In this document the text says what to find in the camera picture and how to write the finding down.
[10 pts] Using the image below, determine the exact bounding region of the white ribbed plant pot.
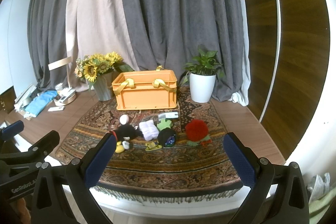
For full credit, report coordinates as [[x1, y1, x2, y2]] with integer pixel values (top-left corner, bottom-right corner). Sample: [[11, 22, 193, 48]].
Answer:
[[190, 73, 216, 103]]

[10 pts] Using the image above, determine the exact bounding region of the blue cloth bag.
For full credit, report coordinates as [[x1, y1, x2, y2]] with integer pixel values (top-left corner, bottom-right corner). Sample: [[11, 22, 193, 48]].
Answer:
[[24, 90, 58, 118]]

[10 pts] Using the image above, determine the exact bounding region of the beige curtain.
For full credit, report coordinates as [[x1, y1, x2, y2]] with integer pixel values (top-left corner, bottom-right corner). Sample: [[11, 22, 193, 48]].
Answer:
[[66, 0, 139, 92]]

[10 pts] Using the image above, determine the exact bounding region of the small yellow-green toy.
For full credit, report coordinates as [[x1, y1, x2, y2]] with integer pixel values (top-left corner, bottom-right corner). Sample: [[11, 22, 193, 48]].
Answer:
[[145, 141, 162, 152]]

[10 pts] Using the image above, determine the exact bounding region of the dark grey curtain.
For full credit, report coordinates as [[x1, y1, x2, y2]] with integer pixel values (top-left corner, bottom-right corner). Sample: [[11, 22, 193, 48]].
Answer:
[[27, 0, 251, 106]]

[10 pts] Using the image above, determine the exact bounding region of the light green towel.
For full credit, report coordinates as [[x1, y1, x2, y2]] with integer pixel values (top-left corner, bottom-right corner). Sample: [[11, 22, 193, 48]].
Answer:
[[309, 189, 335, 224]]

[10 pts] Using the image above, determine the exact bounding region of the white crumpled cloth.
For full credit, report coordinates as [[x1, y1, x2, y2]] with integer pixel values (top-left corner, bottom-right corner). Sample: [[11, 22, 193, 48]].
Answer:
[[306, 172, 330, 203]]

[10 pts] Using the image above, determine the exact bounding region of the sunflower bouquet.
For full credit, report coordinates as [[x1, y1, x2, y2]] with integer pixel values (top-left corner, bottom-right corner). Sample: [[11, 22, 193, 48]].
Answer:
[[74, 51, 134, 89]]

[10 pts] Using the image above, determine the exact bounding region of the black sequin pouch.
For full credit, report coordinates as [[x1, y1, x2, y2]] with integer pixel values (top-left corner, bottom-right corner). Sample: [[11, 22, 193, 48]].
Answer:
[[157, 127, 177, 147]]

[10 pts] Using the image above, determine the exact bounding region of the green plush toy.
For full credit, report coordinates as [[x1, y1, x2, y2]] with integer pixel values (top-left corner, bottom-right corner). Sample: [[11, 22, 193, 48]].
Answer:
[[157, 119, 173, 131]]

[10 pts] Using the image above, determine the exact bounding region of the red fluffy strawberry plush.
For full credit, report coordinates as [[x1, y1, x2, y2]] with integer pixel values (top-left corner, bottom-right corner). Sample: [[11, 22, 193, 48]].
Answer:
[[185, 119, 212, 146]]

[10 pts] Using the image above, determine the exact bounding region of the patterned oriental rug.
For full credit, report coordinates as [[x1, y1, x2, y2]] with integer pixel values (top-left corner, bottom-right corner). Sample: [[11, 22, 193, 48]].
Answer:
[[55, 88, 243, 203]]

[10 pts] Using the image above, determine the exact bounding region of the orange plastic storage crate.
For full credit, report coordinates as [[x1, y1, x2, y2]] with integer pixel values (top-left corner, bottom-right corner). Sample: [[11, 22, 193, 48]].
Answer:
[[112, 67, 177, 111]]

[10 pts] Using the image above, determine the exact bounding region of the ribbed grey-green vase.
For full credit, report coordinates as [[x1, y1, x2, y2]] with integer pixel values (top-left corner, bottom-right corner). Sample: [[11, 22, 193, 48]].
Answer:
[[93, 72, 113, 101]]

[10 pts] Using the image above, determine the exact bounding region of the green potted plant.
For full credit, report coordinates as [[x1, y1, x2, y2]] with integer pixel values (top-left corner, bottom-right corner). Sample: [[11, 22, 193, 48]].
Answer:
[[179, 47, 225, 86]]

